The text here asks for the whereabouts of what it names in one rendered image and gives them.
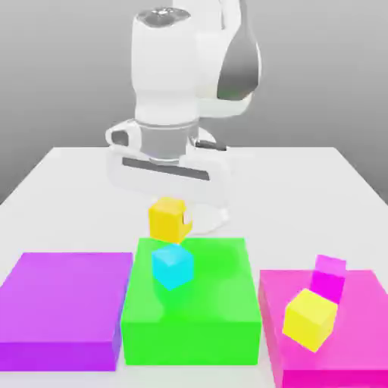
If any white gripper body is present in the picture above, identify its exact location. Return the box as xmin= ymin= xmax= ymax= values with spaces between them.
xmin=105 ymin=144 xmax=230 ymax=203

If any small orange cube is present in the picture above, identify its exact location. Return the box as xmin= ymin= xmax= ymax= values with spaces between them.
xmin=148 ymin=196 xmax=194 ymax=245

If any small cyan cube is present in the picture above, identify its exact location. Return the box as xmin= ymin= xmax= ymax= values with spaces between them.
xmin=151 ymin=243 xmax=196 ymax=292

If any small magenta cube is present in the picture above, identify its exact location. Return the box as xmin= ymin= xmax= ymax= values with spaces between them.
xmin=309 ymin=254 xmax=347 ymax=306

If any small yellow cube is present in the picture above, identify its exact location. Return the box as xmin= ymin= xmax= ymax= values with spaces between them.
xmin=282 ymin=288 xmax=339 ymax=353

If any large green box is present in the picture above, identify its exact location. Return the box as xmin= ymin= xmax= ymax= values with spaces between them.
xmin=120 ymin=236 xmax=264 ymax=367

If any large purple box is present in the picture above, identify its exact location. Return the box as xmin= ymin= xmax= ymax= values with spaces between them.
xmin=0 ymin=252 xmax=135 ymax=373

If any large pink box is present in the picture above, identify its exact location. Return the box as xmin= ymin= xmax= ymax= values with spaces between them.
xmin=258 ymin=268 xmax=388 ymax=388

